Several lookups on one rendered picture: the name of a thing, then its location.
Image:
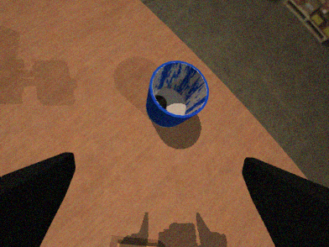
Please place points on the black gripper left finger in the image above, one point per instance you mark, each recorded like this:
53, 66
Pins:
30, 198

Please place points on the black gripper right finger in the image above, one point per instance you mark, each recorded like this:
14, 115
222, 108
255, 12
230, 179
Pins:
295, 210

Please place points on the blue mug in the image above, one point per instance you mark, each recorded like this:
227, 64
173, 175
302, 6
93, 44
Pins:
184, 89

